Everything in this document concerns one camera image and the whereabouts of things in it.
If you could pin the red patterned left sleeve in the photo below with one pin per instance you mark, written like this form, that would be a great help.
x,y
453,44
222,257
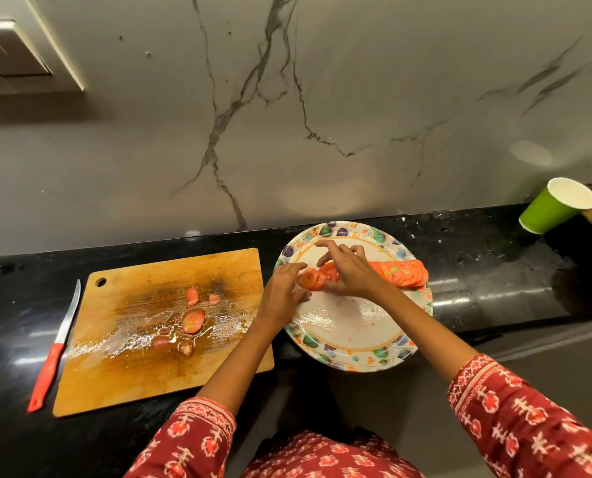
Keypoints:
x,y
186,443

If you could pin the person's left forearm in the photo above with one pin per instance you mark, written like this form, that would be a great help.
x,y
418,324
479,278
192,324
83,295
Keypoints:
x,y
236,373

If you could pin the floral rimmed plate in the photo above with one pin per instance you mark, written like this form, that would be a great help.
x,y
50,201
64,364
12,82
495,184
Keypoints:
x,y
346,328

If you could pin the red patterned right sleeve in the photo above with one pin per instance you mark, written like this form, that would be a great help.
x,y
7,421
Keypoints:
x,y
525,428

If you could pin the red patterned sleeve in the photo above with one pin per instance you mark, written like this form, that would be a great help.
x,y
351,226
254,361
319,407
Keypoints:
x,y
186,443
525,428

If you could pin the person's right hand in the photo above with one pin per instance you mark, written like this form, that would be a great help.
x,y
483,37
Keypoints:
x,y
355,276

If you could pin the person's right forearm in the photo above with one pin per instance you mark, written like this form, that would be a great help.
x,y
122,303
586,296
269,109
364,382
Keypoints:
x,y
430,338

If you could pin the red patterned tunic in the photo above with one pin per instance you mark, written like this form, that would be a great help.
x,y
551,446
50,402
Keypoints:
x,y
331,458

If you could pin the green paper cup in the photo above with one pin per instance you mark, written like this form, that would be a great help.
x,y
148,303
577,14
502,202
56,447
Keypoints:
x,y
545,214

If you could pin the red tomato end cap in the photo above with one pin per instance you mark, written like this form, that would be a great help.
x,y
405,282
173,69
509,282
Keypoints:
x,y
193,321

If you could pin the row of tomato slices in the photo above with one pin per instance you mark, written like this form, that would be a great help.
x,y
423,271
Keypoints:
x,y
405,273

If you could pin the small dark red tomato piece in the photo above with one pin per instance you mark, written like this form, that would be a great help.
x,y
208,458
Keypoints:
x,y
160,341

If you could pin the wooden cutting board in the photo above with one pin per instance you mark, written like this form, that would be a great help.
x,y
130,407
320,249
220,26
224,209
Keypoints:
x,y
127,383

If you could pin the brown lower cabinet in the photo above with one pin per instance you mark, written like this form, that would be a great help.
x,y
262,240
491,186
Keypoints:
x,y
400,393

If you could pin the person's left hand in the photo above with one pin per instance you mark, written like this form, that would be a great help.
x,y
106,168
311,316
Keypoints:
x,y
278,298

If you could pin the wall socket and switch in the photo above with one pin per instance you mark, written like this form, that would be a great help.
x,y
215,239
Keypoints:
x,y
7,49

